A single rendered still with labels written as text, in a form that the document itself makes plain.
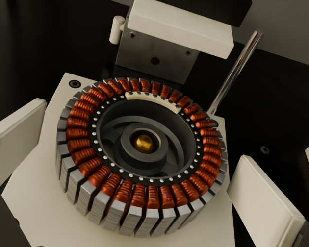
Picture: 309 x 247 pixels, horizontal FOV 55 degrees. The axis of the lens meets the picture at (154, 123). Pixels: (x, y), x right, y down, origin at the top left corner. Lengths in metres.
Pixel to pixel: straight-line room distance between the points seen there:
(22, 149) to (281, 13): 0.36
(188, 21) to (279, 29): 0.28
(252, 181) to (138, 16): 0.11
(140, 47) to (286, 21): 0.22
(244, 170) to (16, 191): 0.14
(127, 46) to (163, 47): 0.03
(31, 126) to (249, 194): 0.13
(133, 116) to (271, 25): 0.27
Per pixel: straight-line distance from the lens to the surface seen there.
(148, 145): 0.20
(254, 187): 0.18
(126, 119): 0.22
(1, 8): 0.37
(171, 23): 0.17
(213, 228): 0.21
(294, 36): 0.46
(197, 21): 0.18
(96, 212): 0.17
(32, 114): 0.17
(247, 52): 0.24
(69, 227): 0.19
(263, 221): 0.17
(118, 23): 0.30
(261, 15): 0.43
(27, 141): 0.18
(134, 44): 0.29
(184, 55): 0.30
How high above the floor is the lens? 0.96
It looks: 45 degrees down
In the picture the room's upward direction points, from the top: 23 degrees clockwise
